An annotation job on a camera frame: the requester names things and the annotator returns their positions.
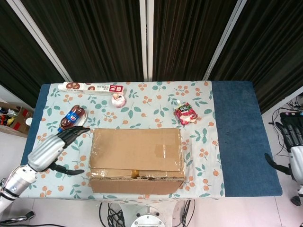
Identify black floor device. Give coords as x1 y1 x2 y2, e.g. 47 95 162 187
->
280 112 303 120

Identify long white cookie box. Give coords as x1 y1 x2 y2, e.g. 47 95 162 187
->
58 82 125 97

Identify carton with clutter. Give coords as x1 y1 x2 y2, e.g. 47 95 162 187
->
0 100 34 138

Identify white oval plate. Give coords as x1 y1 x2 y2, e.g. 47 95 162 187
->
59 110 89 133

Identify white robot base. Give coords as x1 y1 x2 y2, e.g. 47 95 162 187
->
118 198 180 227

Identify black caster wheel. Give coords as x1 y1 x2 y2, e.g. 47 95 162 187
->
291 195 303 207

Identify floral tablecloth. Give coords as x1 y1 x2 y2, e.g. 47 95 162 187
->
18 81 225 199

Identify black floor cables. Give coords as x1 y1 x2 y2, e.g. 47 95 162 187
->
268 99 303 166

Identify small pink dessert cup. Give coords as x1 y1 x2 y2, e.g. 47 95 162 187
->
111 93 127 108

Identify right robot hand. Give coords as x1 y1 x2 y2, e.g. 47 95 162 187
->
264 115 303 189

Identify Pepsi cola bottle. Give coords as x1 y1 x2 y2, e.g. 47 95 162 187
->
57 105 86 133

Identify black cable bundle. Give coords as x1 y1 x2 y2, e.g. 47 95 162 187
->
98 198 130 227
179 198 196 227

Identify blue table cover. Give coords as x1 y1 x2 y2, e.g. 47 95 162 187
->
11 81 284 198

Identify red drink pouch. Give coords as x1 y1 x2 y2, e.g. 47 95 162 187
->
174 99 198 126

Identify brown cardboard box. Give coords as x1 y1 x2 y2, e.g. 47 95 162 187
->
89 127 186 196

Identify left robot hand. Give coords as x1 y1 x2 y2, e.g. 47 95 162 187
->
27 126 91 176

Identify dark pleated curtain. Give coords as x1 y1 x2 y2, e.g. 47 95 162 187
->
209 0 303 114
0 0 66 107
21 0 144 82
152 0 237 81

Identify chrome chair leg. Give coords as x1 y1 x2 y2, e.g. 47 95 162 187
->
0 211 36 224

